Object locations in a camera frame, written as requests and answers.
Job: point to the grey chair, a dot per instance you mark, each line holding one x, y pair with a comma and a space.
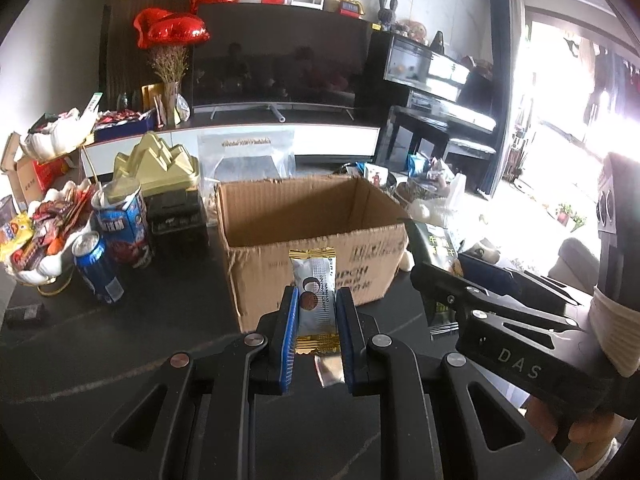
575, 265

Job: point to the black piano bench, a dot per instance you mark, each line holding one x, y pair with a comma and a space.
410, 130

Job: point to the blue soda can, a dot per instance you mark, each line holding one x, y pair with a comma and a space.
97, 270

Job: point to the large red heart balloon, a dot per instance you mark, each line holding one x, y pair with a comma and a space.
170, 30

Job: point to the dark curtain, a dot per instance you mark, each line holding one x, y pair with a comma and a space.
505, 85

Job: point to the blue tray of candies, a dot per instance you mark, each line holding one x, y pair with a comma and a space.
122, 125

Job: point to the clear plastic zip bag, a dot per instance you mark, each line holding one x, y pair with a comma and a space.
245, 152

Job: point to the small potted plant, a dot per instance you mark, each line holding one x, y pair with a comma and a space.
570, 217

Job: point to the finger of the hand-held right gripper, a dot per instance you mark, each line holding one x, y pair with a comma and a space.
480, 270
450, 294

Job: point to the person's right hand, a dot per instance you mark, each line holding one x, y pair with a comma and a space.
542, 415

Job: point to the yellow figurine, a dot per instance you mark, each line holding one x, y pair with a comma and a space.
345, 2

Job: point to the silver gold-edged snack packet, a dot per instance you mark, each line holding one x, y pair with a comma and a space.
317, 305

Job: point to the dried flowers in vase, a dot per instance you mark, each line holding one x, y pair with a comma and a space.
170, 67

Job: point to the white plush toy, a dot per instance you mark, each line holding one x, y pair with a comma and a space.
435, 205

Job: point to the gold mountain ornament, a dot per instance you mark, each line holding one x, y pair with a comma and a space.
155, 165

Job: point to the white television cabinet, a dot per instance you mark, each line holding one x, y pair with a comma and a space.
325, 140

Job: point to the brown cardboard box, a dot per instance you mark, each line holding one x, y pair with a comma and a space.
260, 260

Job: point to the red cardboard box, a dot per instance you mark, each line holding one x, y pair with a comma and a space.
42, 172

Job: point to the pile of snack packets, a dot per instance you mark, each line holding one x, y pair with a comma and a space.
395, 175

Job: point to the white shell bowl with snacks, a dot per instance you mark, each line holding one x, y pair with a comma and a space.
45, 240

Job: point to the small black block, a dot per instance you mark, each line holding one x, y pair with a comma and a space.
25, 315

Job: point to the person's right forearm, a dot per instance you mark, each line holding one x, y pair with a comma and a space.
617, 330

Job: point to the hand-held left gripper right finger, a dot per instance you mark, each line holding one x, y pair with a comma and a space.
346, 340

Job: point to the dark rabbit figurine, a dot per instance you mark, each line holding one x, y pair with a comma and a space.
387, 10

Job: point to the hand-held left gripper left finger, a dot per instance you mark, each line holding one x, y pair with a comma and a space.
290, 340

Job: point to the black television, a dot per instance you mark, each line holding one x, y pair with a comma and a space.
280, 55

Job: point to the black upright piano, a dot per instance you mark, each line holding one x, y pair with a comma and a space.
425, 65

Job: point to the black box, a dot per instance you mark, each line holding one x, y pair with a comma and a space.
177, 222

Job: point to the dark green snack packet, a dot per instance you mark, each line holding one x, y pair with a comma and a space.
439, 255

